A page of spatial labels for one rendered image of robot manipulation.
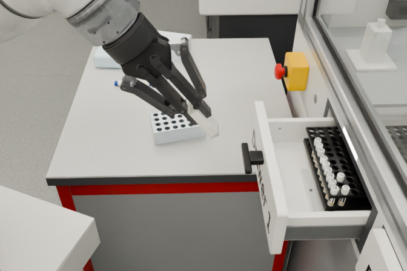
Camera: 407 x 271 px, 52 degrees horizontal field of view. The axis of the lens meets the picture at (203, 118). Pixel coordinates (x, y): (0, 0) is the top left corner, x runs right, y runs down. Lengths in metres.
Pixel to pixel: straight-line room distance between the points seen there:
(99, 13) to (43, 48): 2.56
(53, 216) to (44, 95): 1.86
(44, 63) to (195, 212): 2.06
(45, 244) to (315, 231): 0.45
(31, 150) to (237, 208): 1.42
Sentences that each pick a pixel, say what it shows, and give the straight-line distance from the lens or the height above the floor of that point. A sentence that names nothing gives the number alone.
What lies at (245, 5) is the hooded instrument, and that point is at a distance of 1.48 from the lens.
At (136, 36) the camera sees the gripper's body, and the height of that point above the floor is 1.17.
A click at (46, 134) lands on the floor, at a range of 2.33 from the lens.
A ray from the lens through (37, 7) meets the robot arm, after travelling 0.59.
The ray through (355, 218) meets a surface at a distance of 0.73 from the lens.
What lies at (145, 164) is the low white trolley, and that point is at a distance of 0.96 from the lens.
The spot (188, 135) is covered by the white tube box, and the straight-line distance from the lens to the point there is 1.00.
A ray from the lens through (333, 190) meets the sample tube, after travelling 0.73.
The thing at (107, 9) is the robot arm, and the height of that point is 1.21.
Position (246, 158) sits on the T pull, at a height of 0.91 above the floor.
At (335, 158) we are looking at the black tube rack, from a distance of 0.80.
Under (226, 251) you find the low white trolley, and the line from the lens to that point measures 1.19.
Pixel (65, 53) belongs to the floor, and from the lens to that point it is 3.00.
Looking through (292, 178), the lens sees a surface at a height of 0.84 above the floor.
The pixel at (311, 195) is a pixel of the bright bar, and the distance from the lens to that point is 0.80.
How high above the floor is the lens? 1.43
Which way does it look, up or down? 39 degrees down
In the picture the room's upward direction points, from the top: straight up
